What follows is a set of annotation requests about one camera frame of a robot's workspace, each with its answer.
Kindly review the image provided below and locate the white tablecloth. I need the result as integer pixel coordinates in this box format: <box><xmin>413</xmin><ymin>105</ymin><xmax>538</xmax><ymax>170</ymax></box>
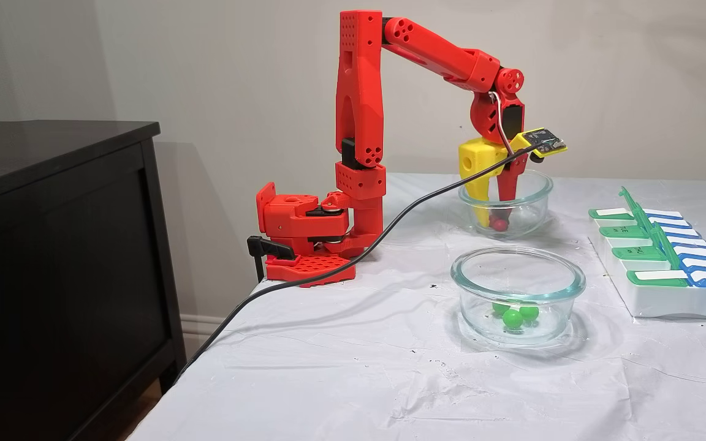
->
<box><xmin>126</xmin><ymin>173</ymin><xmax>706</xmax><ymax>441</ymax></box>

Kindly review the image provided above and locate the black wooden cabinet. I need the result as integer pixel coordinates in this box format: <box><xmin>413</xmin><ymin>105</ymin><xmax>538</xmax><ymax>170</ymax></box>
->
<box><xmin>0</xmin><ymin>120</ymin><xmax>187</xmax><ymax>441</ymax></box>

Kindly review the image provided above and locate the black camera cable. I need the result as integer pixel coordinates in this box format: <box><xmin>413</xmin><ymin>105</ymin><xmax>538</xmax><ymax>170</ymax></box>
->
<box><xmin>172</xmin><ymin>144</ymin><xmax>541</xmax><ymax>383</ymax></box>

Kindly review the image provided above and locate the white red servo wire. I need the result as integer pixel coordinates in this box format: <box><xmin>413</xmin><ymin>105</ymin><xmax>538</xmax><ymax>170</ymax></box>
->
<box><xmin>490</xmin><ymin>91</ymin><xmax>514</xmax><ymax>155</ymax></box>

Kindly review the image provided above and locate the weekly pill organizer box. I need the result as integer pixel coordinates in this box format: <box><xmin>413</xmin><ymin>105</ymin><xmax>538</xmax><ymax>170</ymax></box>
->
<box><xmin>588</xmin><ymin>186</ymin><xmax>706</xmax><ymax>322</ymax></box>

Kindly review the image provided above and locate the camera board on yellow mount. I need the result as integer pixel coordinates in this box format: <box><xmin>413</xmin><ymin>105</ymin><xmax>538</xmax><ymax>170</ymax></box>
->
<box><xmin>509</xmin><ymin>127</ymin><xmax>568</xmax><ymax>161</ymax></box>

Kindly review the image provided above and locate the black table clamp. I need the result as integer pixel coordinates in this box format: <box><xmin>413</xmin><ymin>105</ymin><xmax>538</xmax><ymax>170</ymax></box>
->
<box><xmin>247</xmin><ymin>236</ymin><xmax>297</xmax><ymax>284</ymax></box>

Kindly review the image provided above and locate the clear glass bowl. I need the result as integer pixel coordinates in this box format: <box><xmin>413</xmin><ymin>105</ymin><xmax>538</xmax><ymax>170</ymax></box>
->
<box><xmin>458</xmin><ymin>170</ymin><xmax>554</xmax><ymax>239</ymax></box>
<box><xmin>450</xmin><ymin>246</ymin><xmax>586</xmax><ymax>347</ymax></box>

